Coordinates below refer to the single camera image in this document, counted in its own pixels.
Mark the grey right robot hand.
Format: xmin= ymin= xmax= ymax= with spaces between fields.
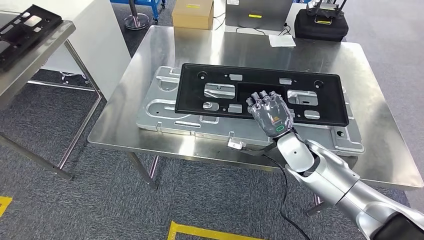
xmin=245 ymin=90 xmax=295 ymax=139

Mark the black plastic plate bracket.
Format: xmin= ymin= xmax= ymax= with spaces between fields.
xmin=174 ymin=62 xmax=351 ymax=128
xmin=0 ymin=3 xmax=64 ymax=73

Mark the stainless steel workbench table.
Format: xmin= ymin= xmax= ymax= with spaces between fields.
xmin=87 ymin=24 xmax=424 ymax=218

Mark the aluminium fixture plate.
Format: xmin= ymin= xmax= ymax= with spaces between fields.
xmin=135 ymin=65 xmax=366 ymax=158

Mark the white paper sheet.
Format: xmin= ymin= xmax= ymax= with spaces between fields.
xmin=268 ymin=34 xmax=297 ymax=48

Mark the black soft bag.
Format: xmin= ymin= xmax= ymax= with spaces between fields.
xmin=293 ymin=8 xmax=350 ymax=43

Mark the grey metal case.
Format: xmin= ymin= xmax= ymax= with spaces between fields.
xmin=224 ymin=0 xmax=294 ymax=33

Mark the brown cardboard box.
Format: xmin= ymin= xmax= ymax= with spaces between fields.
xmin=171 ymin=0 xmax=215 ymax=31

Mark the blue metal cart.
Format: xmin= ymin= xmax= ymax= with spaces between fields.
xmin=110 ymin=0 xmax=167 ymax=21

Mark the white cabinet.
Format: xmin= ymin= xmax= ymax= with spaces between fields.
xmin=0 ymin=0 xmax=133 ymax=101

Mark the chrome stool base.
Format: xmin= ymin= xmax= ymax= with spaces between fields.
xmin=60 ymin=71 xmax=91 ymax=86

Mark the stainless steel side table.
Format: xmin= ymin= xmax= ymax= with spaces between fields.
xmin=0 ymin=9 xmax=104 ymax=182

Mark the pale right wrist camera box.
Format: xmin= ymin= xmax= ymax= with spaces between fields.
xmin=226 ymin=138 xmax=245 ymax=151

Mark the black power cable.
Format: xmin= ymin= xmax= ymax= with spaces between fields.
xmin=277 ymin=22 xmax=293 ymax=37
xmin=235 ymin=25 xmax=268 ymax=37

